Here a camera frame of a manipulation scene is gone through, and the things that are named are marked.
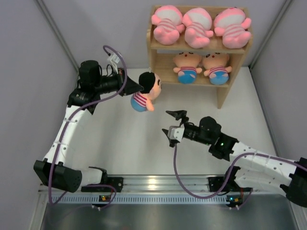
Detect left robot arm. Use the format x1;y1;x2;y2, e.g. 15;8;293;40
34;60;143;193

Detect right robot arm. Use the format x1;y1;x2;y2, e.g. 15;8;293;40
163;110;307;207

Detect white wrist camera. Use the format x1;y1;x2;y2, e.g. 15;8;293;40
169;126;185;143
107;53;120;73

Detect aluminium left frame post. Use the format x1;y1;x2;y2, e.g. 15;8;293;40
34;0;79;72

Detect aluminium right frame post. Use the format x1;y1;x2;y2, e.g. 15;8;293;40
248;0;294;71

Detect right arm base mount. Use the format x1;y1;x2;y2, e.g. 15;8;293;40
208;176;241;193

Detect aluminium front rail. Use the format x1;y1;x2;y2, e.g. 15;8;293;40
38;174;240;194

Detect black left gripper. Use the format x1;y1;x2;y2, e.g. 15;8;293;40
93;68;143;96

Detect boy doll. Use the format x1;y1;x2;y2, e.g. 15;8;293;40
130;71;162;112
202;52;232;85
173;52;202;84

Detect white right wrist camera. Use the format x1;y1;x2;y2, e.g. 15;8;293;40
169;126;185;143

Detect grey slotted cable duct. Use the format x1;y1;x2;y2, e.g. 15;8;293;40
47;194;231;205

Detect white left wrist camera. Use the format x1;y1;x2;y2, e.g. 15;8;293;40
107;53;120;73

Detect pink plush with heart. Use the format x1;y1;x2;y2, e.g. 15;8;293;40
151;5;185;46

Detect boy doll front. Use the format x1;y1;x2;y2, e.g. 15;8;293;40
202;52;232;85

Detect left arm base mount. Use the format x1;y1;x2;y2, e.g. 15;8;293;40
81;176;124;193

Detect wooden two-tier shelf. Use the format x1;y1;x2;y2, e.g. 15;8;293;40
147;5;252;108

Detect pink plush face down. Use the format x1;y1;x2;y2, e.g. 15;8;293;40
182;8;214;49

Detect aluminium frame post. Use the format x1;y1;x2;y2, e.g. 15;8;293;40
248;0;294;71
34;0;79;72

